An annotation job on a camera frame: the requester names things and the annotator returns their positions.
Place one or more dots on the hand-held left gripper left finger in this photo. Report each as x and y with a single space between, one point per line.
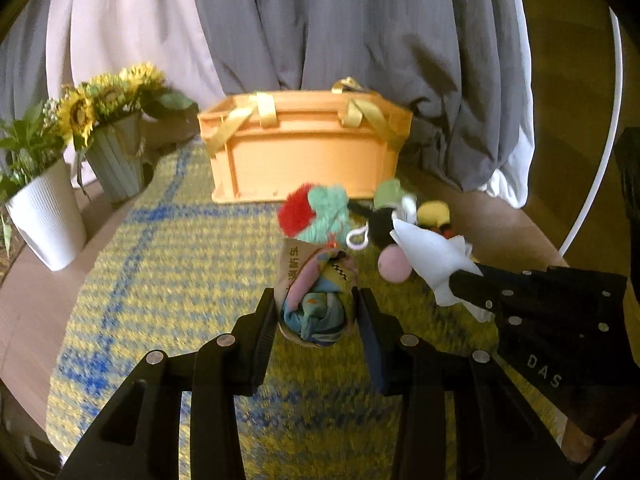
265 332

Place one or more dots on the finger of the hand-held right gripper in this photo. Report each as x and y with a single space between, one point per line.
472 287

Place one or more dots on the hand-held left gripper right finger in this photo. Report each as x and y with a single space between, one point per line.
372 347

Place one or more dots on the black white cow plush toy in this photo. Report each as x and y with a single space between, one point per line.
430 260

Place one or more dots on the paper bag with colourful cloth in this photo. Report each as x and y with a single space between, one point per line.
315 310

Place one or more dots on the orange basket with yellow ribbons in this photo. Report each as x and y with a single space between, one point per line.
300 160

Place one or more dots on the person's right forearm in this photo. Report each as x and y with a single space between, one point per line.
585 440

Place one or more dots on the yellow plush toy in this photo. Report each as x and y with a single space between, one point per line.
434 212

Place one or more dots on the yellow blue plaid mat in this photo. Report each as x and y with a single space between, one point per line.
165 270

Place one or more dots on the red and green plush toy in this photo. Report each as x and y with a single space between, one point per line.
320 210

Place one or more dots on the grey-green ribbed vase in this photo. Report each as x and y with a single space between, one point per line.
117 160

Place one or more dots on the white ribbed plant pot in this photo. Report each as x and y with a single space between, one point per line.
47 215

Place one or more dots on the sunflower bouquet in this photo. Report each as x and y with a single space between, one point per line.
80 110

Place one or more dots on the grey curtain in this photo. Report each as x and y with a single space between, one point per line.
350 25

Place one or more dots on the green leafy plant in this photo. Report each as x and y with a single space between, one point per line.
25 145

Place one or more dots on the white curtain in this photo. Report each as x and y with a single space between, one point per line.
130 25

